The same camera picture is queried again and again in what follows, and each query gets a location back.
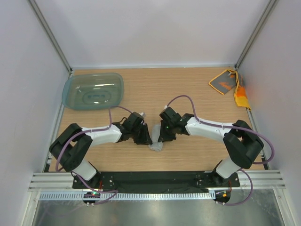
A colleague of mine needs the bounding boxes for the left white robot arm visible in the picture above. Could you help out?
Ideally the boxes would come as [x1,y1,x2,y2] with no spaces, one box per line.
[49,112,152,188]

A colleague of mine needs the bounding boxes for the grey orange towel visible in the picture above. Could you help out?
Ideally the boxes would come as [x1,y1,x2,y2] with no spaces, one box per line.
[208,69,251,110]

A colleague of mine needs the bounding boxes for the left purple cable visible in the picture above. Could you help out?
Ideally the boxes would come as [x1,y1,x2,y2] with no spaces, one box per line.
[55,105,135,207]

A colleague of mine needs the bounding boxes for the white slotted cable duct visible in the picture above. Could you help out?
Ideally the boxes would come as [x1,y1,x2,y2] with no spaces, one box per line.
[39,191,215,201]

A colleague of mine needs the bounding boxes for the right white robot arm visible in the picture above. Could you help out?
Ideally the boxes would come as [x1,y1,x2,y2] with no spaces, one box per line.
[158,107,264,186]

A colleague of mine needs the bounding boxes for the teal plastic container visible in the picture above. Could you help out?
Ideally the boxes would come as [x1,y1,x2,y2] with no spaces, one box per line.
[62,73,124,111]

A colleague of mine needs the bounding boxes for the grey panda towel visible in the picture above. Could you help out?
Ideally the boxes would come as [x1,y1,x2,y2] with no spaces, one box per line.
[148,124,163,152]

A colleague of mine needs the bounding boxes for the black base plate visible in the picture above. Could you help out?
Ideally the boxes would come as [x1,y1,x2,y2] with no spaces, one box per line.
[72,171,240,190]

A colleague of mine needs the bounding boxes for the aluminium rail frame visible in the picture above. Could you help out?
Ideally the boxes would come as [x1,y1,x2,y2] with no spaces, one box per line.
[29,0,298,226]

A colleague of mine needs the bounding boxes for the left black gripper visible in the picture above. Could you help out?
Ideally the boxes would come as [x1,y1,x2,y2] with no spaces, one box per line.
[130,123,152,145]

